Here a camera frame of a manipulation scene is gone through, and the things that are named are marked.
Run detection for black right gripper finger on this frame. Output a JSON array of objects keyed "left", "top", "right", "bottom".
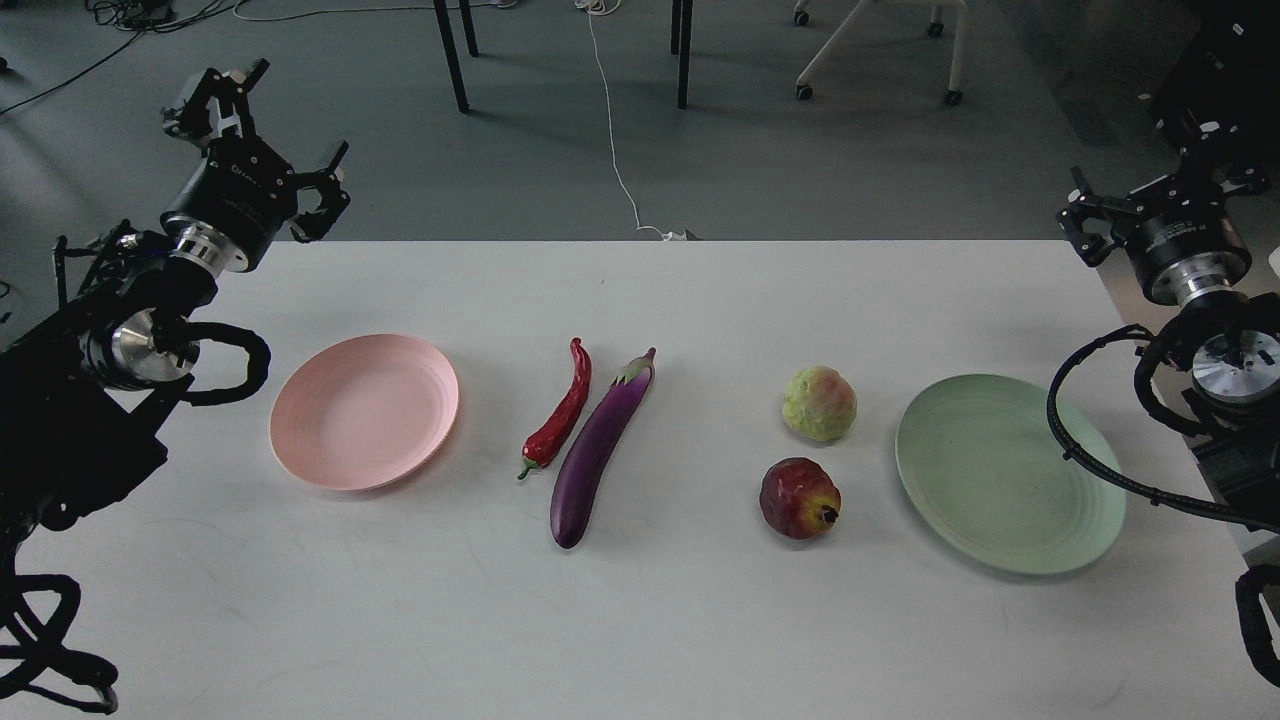
[
  {"left": 1057, "top": 167, "right": 1140, "bottom": 266},
  {"left": 1155, "top": 120, "right": 1271, "bottom": 201}
]

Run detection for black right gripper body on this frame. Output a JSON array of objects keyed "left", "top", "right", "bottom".
[{"left": 1112, "top": 192, "right": 1253, "bottom": 307}]

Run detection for red chili pepper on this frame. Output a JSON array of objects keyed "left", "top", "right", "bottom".
[{"left": 516, "top": 337, "right": 593, "bottom": 482}]

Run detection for black table legs right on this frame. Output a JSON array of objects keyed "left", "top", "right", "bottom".
[{"left": 669, "top": 0, "right": 694, "bottom": 110}]

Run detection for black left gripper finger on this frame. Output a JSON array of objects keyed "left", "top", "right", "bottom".
[
  {"left": 163, "top": 58, "right": 270, "bottom": 149},
  {"left": 288, "top": 140, "right": 349, "bottom": 243}
]

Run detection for pink plate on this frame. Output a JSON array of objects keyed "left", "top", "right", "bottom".
[{"left": 268, "top": 333, "right": 461, "bottom": 492}]

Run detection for black equipment cabinet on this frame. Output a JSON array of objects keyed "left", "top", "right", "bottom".
[{"left": 1148, "top": 1, "right": 1279, "bottom": 161}]

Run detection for black floor cables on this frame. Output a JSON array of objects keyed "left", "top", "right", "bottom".
[{"left": 0, "top": 0, "right": 241, "bottom": 117}]

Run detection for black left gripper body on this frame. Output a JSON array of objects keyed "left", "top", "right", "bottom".
[{"left": 160, "top": 137, "right": 298, "bottom": 272}]

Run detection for black table legs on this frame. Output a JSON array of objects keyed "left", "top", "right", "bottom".
[
  {"left": 669, "top": 0, "right": 694, "bottom": 110},
  {"left": 431, "top": 1, "right": 479, "bottom": 115}
]

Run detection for green yellow guava fruit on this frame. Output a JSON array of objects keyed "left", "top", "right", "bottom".
[{"left": 781, "top": 365, "right": 859, "bottom": 443}]

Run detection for white wheeled chair base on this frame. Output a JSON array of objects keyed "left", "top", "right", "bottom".
[{"left": 794, "top": 1, "right": 973, "bottom": 108}]

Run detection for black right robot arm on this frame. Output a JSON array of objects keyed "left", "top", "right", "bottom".
[{"left": 1046, "top": 110, "right": 1279, "bottom": 534}]

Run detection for black table legs left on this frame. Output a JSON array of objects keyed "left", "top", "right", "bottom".
[{"left": 431, "top": 1, "right": 479, "bottom": 115}]

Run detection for red pomegranate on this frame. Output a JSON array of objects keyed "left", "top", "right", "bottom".
[{"left": 759, "top": 457, "right": 842, "bottom": 541}]

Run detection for purple eggplant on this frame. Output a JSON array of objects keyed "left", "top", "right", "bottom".
[{"left": 549, "top": 347, "right": 657, "bottom": 550}]

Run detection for green plate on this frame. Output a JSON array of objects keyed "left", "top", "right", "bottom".
[{"left": 893, "top": 374, "right": 1126, "bottom": 577}]

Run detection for white floor cable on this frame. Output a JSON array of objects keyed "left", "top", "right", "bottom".
[{"left": 573, "top": 0, "right": 691, "bottom": 243}]

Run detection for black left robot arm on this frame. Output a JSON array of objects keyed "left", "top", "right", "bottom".
[{"left": 1, "top": 59, "right": 349, "bottom": 715}]

